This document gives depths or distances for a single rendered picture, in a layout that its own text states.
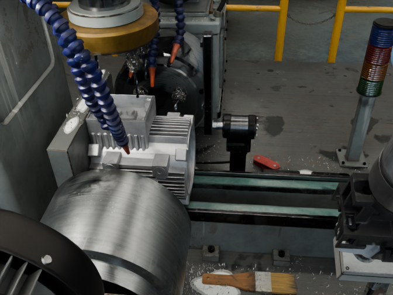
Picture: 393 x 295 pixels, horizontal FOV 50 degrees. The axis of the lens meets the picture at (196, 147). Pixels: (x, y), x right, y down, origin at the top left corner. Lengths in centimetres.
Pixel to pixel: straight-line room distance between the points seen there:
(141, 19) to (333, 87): 106
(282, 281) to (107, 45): 61
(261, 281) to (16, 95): 63
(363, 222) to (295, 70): 128
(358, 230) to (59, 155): 51
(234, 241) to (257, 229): 7
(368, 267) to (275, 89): 103
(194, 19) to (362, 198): 87
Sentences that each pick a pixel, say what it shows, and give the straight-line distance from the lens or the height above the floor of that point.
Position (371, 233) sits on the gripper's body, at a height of 120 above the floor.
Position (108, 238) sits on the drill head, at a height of 116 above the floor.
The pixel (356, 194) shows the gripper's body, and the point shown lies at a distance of 50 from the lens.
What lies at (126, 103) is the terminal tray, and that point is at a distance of 92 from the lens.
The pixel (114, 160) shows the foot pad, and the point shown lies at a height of 108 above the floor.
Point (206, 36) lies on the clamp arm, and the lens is 90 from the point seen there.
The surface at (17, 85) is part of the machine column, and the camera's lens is 89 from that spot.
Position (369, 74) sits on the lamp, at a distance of 115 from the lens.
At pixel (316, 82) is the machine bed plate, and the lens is 171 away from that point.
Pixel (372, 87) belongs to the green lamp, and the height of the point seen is 106.
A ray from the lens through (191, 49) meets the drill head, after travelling 111.
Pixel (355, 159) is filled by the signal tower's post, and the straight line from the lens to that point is 131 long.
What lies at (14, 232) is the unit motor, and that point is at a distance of 35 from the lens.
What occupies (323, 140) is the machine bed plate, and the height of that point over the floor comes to 80.
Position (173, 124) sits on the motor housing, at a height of 111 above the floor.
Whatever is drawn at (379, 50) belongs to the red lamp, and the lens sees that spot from 112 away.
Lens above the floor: 159
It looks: 37 degrees down
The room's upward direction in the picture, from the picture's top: 2 degrees counter-clockwise
